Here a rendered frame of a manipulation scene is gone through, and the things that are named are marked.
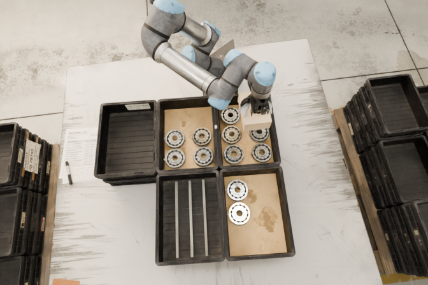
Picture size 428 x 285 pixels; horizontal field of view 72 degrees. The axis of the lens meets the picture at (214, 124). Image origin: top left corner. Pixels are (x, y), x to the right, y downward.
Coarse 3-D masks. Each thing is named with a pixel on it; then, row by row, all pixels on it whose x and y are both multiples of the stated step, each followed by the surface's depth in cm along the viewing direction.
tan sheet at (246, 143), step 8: (240, 120) 160; (224, 128) 159; (240, 128) 158; (248, 136) 157; (224, 144) 155; (240, 144) 155; (248, 144) 155; (248, 152) 153; (272, 152) 153; (224, 160) 152; (248, 160) 151; (272, 160) 151
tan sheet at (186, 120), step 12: (192, 108) 164; (204, 108) 164; (168, 120) 161; (180, 120) 161; (192, 120) 161; (204, 120) 161; (192, 132) 158; (192, 144) 156; (192, 156) 153; (204, 156) 153; (168, 168) 151; (180, 168) 151
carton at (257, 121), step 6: (240, 96) 133; (246, 96) 132; (240, 102) 132; (246, 114) 129; (252, 114) 129; (258, 114) 129; (270, 114) 129; (246, 120) 128; (252, 120) 128; (258, 120) 128; (264, 120) 128; (270, 120) 128; (246, 126) 129; (252, 126) 130; (258, 126) 130; (264, 126) 131
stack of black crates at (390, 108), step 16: (368, 80) 194; (384, 80) 198; (400, 80) 201; (352, 96) 217; (368, 96) 196; (384, 96) 201; (400, 96) 201; (416, 96) 191; (352, 112) 221; (368, 112) 198; (384, 112) 197; (400, 112) 196; (416, 112) 193; (352, 128) 223; (368, 128) 202; (384, 128) 182; (400, 128) 192; (416, 128) 192; (368, 144) 203
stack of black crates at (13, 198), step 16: (0, 192) 187; (16, 192) 192; (32, 192) 200; (0, 208) 190; (16, 208) 181; (32, 208) 196; (0, 224) 186; (16, 224) 177; (32, 224) 194; (0, 240) 182; (16, 240) 177; (32, 240) 192; (0, 256) 169
